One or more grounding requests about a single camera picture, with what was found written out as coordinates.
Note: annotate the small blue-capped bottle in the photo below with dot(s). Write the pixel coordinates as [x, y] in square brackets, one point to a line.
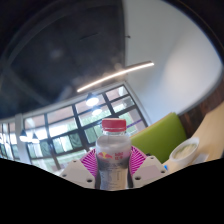
[165, 167]

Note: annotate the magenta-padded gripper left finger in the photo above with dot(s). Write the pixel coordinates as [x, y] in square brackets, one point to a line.
[76, 173]

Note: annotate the curved linear ceiling light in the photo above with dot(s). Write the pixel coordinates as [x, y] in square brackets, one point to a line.
[113, 76]

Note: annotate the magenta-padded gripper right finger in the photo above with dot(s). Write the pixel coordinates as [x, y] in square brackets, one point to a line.
[150, 170]

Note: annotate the white bowl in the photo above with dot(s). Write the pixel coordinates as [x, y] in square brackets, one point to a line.
[183, 156]

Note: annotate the green upholstered bench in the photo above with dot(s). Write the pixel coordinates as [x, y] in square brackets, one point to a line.
[160, 136]

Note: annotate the clear red-capped drink bottle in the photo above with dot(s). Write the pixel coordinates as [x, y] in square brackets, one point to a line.
[113, 153]

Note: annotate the group of pendant lamps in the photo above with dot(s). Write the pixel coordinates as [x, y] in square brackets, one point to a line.
[91, 100]

